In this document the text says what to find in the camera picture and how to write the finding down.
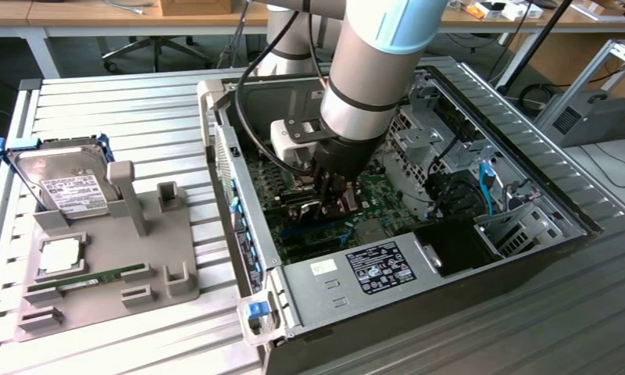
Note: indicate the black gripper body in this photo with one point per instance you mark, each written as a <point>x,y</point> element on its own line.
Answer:
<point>347,160</point>

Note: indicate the graphics card with metal bracket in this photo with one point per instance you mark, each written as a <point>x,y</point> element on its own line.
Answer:
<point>304,211</point>

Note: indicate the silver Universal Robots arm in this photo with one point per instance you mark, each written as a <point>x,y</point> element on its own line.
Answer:
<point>364,78</point>

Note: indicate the green motherboard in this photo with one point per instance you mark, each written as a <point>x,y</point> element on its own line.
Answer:
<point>380,195</point>

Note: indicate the silver chipset heatsink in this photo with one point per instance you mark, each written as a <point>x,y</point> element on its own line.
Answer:
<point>372,231</point>

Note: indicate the metal drive cage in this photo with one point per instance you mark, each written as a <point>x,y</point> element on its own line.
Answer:
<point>416,136</point>

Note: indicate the grey power supply unit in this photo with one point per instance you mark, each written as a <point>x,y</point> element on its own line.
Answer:
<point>318,297</point>

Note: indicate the blue case latch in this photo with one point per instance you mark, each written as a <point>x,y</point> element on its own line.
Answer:
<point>255,309</point>

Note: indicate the metal disk bay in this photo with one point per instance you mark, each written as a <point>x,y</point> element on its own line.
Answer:
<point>516,234</point>

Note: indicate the open black PC case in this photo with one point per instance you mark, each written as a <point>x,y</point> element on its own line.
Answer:
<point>396,343</point>

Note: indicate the grey parts rack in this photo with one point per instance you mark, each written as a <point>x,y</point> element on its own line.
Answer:
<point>104,250</point>

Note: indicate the white orange small box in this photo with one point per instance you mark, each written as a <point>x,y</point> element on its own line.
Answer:
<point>487,11</point>

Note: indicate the black slanted pole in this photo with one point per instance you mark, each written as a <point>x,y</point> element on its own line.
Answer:
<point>535,43</point>

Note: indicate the office chair base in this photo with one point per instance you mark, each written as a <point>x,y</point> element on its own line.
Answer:
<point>156,43</point>

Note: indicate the green RAM stick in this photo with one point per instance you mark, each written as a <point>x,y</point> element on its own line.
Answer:
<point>99,278</point>

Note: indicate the hard disk in blue caddy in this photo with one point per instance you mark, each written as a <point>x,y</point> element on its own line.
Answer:
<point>68,172</point>

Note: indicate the grey computer tower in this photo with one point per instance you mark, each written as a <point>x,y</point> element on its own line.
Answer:
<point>594,117</point>

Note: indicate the silver CPU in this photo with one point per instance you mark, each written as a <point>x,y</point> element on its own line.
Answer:
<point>60,256</point>

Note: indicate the wooden desk with small boxes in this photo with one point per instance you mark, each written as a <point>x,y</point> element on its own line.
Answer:
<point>604,21</point>

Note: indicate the wooden desk with cardboard box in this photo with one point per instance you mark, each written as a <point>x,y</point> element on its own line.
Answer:
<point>83,15</point>

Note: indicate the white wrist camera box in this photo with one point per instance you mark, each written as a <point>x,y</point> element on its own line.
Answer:
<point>287,148</point>

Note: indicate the aluminium profile frame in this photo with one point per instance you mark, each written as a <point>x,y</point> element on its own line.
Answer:
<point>620,48</point>

